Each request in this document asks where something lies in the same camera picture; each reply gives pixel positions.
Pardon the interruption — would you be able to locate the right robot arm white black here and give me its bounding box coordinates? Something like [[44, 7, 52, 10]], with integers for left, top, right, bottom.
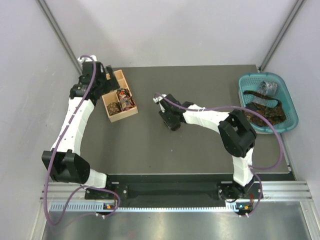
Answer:
[[153, 94, 257, 203]]

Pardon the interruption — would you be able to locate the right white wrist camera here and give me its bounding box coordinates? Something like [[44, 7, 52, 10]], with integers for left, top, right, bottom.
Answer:
[[153, 93, 167, 113]]

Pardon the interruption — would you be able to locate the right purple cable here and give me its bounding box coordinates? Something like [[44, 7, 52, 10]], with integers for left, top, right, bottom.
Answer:
[[153, 92, 285, 218]]

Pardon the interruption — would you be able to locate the aluminium frame post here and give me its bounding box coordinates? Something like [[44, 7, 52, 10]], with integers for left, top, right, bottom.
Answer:
[[257, 0, 306, 73], [35, 0, 82, 74]]

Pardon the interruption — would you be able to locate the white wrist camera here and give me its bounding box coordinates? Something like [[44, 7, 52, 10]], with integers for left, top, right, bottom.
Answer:
[[77, 55, 98, 64], [153, 93, 167, 113]]

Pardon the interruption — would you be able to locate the grey patterned tie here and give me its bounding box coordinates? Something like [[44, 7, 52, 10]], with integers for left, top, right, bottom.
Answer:
[[252, 81, 278, 106]]

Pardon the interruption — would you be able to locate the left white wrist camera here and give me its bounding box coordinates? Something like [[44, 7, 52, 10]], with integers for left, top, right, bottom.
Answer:
[[77, 55, 98, 64]]

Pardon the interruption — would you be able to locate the teal plastic basket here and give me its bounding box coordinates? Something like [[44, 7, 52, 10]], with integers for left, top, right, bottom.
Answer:
[[238, 72, 299, 133]]

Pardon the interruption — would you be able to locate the brown patterned rolled tie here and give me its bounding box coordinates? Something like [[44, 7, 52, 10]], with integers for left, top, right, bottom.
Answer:
[[107, 102, 122, 116]]

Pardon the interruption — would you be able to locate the wooden compartment box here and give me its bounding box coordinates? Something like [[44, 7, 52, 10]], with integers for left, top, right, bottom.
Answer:
[[101, 69, 139, 123]]

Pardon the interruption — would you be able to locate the purple cable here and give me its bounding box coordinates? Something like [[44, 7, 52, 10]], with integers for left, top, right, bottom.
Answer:
[[153, 92, 285, 218], [42, 54, 123, 226]]

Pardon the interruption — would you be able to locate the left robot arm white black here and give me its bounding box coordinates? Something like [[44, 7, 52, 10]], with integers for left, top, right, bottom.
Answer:
[[41, 55, 119, 199]]

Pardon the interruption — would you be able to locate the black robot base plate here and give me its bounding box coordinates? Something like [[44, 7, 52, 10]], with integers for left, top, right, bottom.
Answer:
[[84, 173, 262, 208]]

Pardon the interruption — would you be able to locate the colourful rolled tie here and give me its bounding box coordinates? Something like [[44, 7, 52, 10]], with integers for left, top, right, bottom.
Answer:
[[116, 88, 136, 111]]

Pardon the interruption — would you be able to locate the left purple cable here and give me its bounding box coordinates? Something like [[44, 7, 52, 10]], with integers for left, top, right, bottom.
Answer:
[[42, 54, 123, 226]]

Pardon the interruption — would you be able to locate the right aluminium frame post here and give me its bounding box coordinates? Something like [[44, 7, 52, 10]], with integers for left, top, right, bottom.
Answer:
[[257, 0, 306, 73]]

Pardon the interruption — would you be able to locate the slotted cable duct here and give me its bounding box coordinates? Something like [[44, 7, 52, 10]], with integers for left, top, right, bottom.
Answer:
[[49, 201, 253, 213]]

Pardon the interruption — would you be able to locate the left aluminium frame post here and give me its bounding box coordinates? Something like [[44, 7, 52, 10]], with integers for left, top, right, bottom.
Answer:
[[35, 0, 82, 74]]

